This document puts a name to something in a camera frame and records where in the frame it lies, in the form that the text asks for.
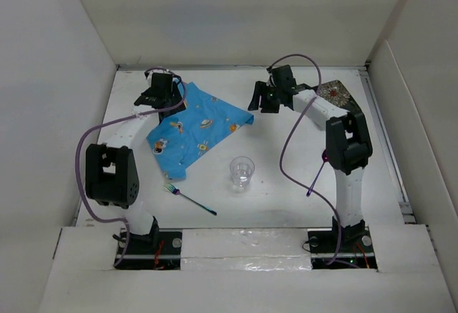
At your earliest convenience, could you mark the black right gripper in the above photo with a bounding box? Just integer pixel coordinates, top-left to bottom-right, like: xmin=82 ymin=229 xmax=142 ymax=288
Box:
xmin=248 ymin=80 xmax=282 ymax=113

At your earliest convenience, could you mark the clear plastic cup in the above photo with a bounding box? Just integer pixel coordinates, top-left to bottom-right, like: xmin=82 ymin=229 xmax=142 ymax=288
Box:
xmin=229 ymin=156 xmax=255 ymax=192

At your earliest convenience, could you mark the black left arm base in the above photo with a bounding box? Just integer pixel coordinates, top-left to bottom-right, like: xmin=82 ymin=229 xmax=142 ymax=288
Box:
xmin=112 ymin=218 xmax=182 ymax=271

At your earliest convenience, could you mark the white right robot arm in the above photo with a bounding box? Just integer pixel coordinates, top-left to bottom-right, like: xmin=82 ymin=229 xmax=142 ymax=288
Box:
xmin=248 ymin=65 xmax=373 ymax=251

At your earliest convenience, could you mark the iridescent metal fork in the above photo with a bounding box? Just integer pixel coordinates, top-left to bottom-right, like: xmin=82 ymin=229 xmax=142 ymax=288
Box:
xmin=164 ymin=183 xmax=218 ymax=216

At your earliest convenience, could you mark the blue space print cloth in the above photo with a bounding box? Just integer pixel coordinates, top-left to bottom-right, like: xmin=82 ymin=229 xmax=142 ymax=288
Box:
xmin=146 ymin=82 xmax=254 ymax=180

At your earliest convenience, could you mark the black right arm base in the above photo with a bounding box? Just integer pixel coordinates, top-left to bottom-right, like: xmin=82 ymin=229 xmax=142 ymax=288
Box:
xmin=302 ymin=217 xmax=378 ymax=270

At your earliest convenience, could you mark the black floral square plate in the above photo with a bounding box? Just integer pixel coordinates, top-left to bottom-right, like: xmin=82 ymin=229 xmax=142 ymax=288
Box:
xmin=316 ymin=80 xmax=361 ymax=113

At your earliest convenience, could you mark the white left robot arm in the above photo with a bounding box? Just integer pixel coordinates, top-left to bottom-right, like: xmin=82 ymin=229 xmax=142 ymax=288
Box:
xmin=84 ymin=67 xmax=186 ymax=254

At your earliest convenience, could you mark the purple metal spoon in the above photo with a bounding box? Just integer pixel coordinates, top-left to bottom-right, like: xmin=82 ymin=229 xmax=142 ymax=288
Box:
xmin=306 ymin=150 xmax=328 ymax=197

